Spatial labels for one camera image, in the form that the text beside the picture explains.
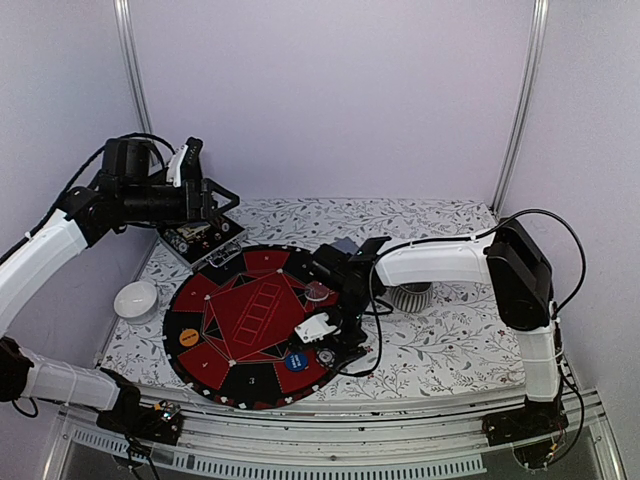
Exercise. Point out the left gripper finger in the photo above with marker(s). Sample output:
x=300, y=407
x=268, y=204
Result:
x=215, y=211
x=216, y=189

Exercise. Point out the orange big blind button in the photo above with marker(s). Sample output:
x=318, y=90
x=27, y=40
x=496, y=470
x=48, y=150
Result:
x=189, y=337

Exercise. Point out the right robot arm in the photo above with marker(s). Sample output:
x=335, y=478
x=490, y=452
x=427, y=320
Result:
x=505, y=257

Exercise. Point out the aluminium post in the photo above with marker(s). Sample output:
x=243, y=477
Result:
x=531, y=67
x=125, y=31

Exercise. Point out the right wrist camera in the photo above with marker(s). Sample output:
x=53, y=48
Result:
x=314, y=328

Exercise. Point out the left aluminium post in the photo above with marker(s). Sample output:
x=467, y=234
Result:
x=125, y=31

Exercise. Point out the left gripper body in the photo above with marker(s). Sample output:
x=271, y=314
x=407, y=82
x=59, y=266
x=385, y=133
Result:
x=191, y=213

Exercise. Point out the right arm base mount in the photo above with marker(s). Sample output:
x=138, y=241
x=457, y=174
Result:
x=536, y=434

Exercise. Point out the right aluminium post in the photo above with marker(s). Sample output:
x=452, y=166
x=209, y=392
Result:
x=531, y=67

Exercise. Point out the floral table cover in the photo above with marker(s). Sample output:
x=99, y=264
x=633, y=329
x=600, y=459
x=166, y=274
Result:
x=456, y=346

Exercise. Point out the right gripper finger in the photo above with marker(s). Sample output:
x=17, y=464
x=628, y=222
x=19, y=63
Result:
x=295, y=344
x=352, y=360

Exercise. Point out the round red black poker mat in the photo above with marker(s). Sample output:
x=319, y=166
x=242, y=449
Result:
x=245, y=311

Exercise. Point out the blue white chip stack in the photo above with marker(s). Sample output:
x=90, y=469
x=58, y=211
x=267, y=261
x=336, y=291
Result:
x=326, y=358

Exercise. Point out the blue small blind button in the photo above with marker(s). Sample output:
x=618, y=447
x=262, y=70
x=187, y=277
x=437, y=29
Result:
x=296, y=362

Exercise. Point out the blue playing card deck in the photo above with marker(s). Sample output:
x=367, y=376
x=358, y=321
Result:
x=346, y=245

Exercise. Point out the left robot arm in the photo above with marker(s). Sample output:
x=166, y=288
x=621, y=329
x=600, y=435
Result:
x=135, y=186

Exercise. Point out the white ceramic bowl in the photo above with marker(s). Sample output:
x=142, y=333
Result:
x=137, y=303

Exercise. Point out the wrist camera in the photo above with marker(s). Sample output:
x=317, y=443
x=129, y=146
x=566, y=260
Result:
x=314, y=328
x=184, y=165

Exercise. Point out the aluminium poker chip case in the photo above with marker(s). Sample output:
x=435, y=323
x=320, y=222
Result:
x=220, y=244

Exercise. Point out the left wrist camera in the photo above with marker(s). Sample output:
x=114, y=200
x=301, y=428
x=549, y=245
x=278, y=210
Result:
x=184, y=165

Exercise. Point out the aluminium front rail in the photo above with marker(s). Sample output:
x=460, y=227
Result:
x=407, y=438

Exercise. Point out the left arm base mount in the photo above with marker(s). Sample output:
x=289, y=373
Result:
x=132, y=419

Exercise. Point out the boxed card deck in case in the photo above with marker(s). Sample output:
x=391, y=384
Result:
x=193, y=232

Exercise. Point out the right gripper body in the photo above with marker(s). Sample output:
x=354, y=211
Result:
x=342, y=343

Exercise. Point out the clear acrylic dealer button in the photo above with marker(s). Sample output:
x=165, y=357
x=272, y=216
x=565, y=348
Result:
x=315, y=291

